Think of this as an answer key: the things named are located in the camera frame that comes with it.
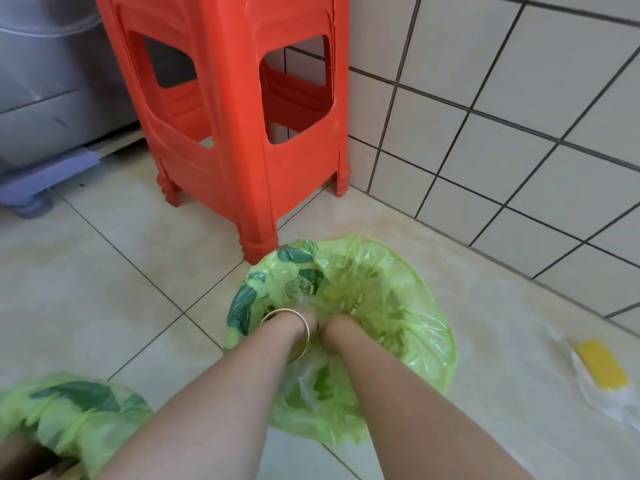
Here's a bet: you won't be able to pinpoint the person's right hand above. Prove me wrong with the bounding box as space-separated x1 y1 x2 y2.
319 314 357 347

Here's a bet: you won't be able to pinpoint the person's left hand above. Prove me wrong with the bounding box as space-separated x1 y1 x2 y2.
289 307 322 337

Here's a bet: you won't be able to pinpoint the person's left forearm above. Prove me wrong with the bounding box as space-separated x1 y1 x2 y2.
97 312 312 480

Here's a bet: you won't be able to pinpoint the person's right forearm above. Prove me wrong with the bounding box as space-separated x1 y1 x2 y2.
320 317 537 480

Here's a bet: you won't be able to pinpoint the silver bangle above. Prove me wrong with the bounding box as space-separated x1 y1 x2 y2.
259 308 312 364

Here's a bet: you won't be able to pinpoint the green vegetable scraps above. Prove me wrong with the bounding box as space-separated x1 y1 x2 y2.
334 267 407 351

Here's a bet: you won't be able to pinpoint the green leaf print plastic bag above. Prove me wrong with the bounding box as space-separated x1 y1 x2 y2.
0 372 154 480
223 236 459 447

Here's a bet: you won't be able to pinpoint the red plastic stool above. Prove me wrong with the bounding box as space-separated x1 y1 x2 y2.
93 0 352 266

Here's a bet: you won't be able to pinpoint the yellow corn cob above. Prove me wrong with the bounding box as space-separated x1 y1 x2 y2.
572 339 630 392

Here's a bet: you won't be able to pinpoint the clear plastic corn wrapper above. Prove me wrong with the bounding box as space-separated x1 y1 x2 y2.
544 324 640 436

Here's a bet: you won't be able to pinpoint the purple wheeled appliance base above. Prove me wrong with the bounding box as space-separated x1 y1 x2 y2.
0 126 147 219

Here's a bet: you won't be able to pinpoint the grey washing machine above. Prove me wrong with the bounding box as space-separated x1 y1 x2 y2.
0 0 139 169

